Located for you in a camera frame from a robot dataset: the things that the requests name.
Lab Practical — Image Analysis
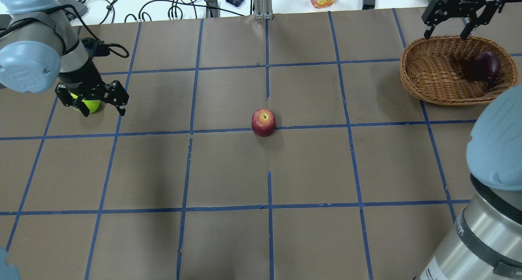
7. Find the dark red apple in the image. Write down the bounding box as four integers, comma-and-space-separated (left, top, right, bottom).
467, 50, 501, 81

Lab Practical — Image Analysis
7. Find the woven wicker basket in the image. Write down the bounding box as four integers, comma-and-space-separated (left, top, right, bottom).
399, 35, 520, 106

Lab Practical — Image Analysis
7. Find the red yellow apple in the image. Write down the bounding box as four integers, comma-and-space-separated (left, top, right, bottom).
251, 108, 276, 137

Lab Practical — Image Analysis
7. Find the black usb hub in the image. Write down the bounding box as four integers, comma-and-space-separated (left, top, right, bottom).
58, 0, 88, 22

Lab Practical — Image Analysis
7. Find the green apple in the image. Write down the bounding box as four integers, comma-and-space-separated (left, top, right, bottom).
70, 93, 100, 113

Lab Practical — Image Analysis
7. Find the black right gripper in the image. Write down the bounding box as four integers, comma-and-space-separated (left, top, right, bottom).
422, 0, 514, 40

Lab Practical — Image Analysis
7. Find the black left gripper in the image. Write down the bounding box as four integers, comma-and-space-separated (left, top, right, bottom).
55, 58, 129, 117

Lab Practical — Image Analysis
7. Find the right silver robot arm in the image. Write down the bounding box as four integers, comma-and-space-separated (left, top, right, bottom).
416, 85, 521, 280

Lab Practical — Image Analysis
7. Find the aluminium frame post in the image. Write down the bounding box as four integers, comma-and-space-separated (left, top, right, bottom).
253, 0, 273, 20

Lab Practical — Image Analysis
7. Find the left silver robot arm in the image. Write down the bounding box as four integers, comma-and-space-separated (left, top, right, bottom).
1, 0, 129, 117

